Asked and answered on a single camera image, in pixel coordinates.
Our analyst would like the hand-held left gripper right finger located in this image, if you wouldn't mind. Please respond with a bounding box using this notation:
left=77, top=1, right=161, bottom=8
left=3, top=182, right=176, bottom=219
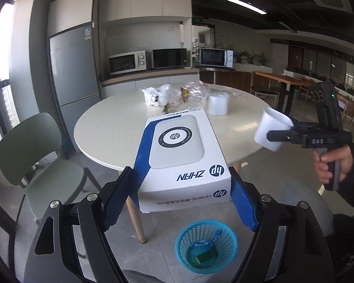
left=228, top=166, right=337, bottom=283

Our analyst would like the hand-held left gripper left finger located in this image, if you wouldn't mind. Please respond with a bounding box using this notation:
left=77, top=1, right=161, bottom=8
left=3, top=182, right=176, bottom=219
left=24, top=166, right=136, bottom=283

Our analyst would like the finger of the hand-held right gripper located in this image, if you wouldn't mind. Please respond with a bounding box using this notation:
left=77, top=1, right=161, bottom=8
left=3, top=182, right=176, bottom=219
left=267, top=129, right=306, bottom=144
left=289, top=118, right=320, bottom=136

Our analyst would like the white paper cup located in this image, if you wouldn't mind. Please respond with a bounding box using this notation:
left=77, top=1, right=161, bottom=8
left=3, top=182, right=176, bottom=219
left=254, top=106, right=295, bottom=153

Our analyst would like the blue plastic mesh basket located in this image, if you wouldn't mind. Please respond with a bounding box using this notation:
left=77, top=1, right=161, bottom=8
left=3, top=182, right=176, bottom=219
left=175, top=220, right=238, bottom=274

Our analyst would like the white and blue cardboard box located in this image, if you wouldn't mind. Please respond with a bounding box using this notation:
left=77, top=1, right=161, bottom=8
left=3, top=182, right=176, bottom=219
left=133, top=108, right=232, bottom=214

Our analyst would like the white plastic bag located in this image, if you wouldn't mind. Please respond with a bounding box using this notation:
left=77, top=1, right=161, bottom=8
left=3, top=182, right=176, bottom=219
left=141, top=84, right=172, bottom=107

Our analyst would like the person's right hand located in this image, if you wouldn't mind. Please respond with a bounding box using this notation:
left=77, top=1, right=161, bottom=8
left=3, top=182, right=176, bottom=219
left=312, top=145, right=354, bottom=185

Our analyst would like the wooden table leg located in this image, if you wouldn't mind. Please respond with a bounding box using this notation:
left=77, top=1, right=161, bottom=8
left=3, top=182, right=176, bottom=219
left=126, top=196, right=146, bottom=245

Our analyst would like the blue crumpled wrapper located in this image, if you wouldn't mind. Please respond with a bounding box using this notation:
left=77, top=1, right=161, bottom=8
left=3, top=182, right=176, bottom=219
left=192, top=229, right=223, bottom=247

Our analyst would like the wooden dining table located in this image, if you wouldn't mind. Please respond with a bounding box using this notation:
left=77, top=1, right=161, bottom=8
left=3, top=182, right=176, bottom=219
left=252, top=71, right=312, bottom=115

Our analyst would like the clear plastic wrap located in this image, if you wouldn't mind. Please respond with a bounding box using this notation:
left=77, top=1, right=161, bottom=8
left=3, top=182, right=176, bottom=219
left=224, top=89, right=250, bottom=100

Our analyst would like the green sponge in basket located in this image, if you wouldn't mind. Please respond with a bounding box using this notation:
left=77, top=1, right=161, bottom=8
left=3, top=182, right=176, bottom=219
left=195, top=249, right=219, bottom=264

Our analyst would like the white plastic container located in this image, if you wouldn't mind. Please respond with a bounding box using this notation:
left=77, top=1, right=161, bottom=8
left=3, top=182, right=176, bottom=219
left=208, top=92, right=229, bottom=116

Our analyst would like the round white table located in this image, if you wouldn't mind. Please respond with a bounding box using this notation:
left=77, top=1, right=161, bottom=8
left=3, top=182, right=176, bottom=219
left=74, top=83, right=282, bottom=245

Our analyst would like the person's left leg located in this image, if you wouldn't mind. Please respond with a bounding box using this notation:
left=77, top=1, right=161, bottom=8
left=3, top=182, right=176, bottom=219
left=125, top=270, right=167, bottom=283

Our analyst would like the wooden bar counter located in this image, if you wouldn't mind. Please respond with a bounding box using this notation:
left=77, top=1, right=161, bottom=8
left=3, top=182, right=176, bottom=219
left=199, top=65, right=254, bottom=92

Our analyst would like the row of green plants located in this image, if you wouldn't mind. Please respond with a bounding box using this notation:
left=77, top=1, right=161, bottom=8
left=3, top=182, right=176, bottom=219
left=234, top=50, right=274, bottom=66

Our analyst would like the clear bag with yellow snack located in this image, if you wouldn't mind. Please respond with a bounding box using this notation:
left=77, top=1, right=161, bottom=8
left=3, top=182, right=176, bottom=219
left=180, top=80, right=211, bottom=104

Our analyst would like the white microwave with black door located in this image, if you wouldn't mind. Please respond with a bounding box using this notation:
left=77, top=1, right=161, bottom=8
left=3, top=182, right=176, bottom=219
left=200, top=48, right=234, bottom=68

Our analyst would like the sage green chair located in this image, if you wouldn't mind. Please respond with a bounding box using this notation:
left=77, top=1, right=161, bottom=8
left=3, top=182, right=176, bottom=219
left=0, top=112, right=103, bottom=234

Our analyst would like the clear crumpled plastic bag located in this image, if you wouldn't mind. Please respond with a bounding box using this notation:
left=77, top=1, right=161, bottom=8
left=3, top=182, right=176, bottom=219
left=164, top=88, right=190, bottom=107

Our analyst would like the person's black jacket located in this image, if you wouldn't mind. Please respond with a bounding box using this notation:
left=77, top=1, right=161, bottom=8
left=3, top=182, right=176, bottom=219
left=323, top=212, right=354, bottom=283

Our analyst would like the ceiling light strip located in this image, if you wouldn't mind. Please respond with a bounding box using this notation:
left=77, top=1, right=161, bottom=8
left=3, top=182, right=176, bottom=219
left=227, top=0, right=268, bottom=14

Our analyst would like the black microwave oven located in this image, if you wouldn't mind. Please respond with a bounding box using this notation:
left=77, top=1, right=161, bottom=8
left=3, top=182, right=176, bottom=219
left=152, top=48, right=188, bottom=69

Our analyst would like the kitchen counter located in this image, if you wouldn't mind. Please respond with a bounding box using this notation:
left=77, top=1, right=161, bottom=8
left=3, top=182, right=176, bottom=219
left=101, top=67, right=201, bottom=95

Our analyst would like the silver refrigerator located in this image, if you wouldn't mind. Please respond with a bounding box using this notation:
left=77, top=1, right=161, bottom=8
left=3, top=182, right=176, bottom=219
left=49, top=25, right=102, bottom=154

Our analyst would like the white microwave oven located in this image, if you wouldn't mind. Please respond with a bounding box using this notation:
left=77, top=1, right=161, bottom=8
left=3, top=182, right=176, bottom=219
left=108, top=51, right=148, bottom=76

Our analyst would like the white wall cabinet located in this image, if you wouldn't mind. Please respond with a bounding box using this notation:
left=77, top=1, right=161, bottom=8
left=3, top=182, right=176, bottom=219
left=49, top=0, right=193, bottom=37

